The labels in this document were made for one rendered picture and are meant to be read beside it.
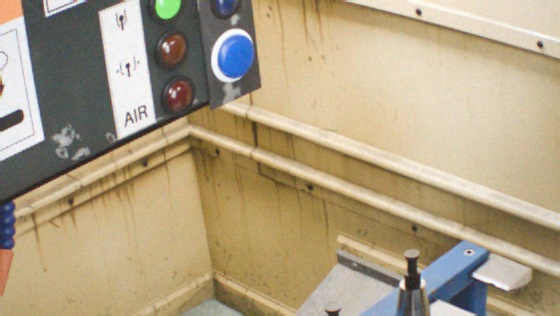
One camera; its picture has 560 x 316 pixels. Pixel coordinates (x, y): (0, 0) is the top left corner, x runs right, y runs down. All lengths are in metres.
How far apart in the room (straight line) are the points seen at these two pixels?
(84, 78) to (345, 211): 1.25
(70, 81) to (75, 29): 0.03
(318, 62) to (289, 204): 0.32
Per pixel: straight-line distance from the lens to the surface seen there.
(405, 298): 1.05
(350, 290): 1.87
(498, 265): 1.21
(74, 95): 0.65
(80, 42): 0.64
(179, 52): 0.68
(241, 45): 0.71
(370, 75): 1.69
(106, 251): 2.07
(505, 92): 1.52
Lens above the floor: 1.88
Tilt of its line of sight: 27 degrees down
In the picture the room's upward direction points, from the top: 6 degrees counter-clockwise
